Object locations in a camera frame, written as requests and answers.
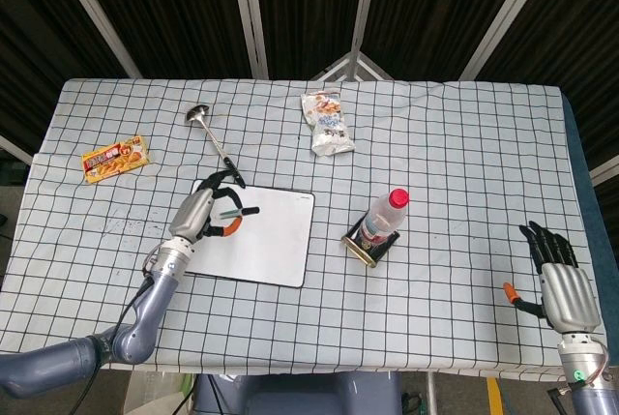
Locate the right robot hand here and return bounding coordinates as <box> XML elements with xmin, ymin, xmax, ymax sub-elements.
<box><xmin>502</xmin><ymin>220</ymin><xmax>603</xmax><ymax>337</ymax></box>

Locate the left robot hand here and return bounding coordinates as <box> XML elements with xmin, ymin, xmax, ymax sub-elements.
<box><xmin>168</xmin><ymin>168</ymin><xmax>243</xmax><ymax>244</ymax></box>

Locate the green whiteboard marker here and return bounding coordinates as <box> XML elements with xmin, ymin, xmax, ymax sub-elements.
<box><xmin>219</xmin><ymin>206</ymin><xmax>261</xmax><ymax>219</ymax></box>

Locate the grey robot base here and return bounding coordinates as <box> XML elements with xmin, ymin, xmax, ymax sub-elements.
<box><xmin>192</xmin><ymin>371</ymin><xmax>403</xmax><ymax>415</ymax></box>

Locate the white drawing board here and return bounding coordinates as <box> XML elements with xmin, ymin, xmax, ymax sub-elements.
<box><xmin>183</xmin><ymin>179</ymin><xmax>316</xmax><ymax>288</ymax></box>

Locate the orange snack packet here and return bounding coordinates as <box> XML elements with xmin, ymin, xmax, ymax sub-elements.
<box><xmin>80</xmin><ymin>134</ymin><xmax>152</xmax><ymax>186</ymax></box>

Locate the white snack bag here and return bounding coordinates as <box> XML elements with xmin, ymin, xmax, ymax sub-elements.
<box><xmin>300</xmin><ymin>89</ymin><xmax>356</xmax><ymax>158</ymax></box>

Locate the black gold tin can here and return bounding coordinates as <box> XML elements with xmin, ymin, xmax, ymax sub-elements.
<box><xmin>340</xmin><ymin>214</ymin><xmax>401</xmax><ymax>270</ymax></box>

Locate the checked white tablecloth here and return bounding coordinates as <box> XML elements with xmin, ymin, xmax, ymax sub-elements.
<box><xmin>0</xmin><ymin>77</ymin><xmax>609</xmax><ymax>380</ymax></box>

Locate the clear bottle red cap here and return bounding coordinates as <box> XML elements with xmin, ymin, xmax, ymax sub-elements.
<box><xmin>359</xmin><ymin>187</ymin><xmax>411</xmax><ymax>245</ymax></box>

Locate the metal ladle black handle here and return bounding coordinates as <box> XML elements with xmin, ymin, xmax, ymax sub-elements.
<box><xmin>184</xmin><ymin>104</ymin><xmax>247</xmax><ymax>190</ymax></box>

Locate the white metal frame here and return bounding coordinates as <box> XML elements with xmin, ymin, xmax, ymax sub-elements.
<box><xmin>309</xmin><ymin>49</ymin><xmax>396</xmax><ymax>82</ymax></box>

